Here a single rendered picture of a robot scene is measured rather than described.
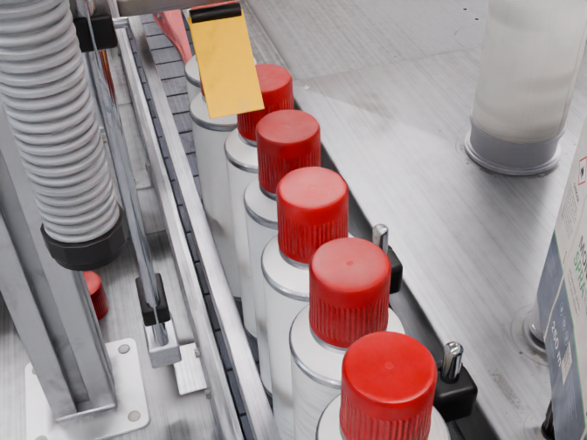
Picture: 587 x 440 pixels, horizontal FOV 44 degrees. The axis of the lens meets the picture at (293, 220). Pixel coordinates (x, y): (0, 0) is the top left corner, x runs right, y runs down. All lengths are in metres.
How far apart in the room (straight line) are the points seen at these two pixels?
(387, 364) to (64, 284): 0.27
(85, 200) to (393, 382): 0.14
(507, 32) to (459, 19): 0.46
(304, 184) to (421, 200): 0.33
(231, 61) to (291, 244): 0.11
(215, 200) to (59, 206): 0.21
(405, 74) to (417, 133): 0.12
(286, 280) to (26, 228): 0.18
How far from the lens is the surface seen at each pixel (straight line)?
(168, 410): 0.56
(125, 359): 0.60
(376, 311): 0.29
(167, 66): 0.87
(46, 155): 0.28
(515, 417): 0.50
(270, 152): 0.36
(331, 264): 0.29
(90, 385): 0.54
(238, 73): 0.39
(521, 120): 0.66
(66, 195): 0.29
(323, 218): 0.32
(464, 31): 1.05
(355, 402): 0.25
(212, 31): 0.40
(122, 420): 0.56
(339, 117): 0.75
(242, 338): 0.42
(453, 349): 0.44
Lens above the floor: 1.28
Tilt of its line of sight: 41 degrees down
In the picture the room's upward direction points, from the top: 2 degrees counter-clockwise
